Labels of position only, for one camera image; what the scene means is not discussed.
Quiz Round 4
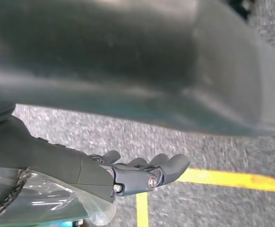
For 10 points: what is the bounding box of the yellow floor tape outline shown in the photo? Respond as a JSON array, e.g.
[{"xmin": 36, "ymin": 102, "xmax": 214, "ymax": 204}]
[{"xmin": 136, "ymin": 168, "xmax": 275, "ymax": 227}]

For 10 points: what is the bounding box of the black braided cable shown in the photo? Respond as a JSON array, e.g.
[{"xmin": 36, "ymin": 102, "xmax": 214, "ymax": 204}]
[{"xmin": 0, "ymin": 168, "xmax": 33, "ymax": 226}]

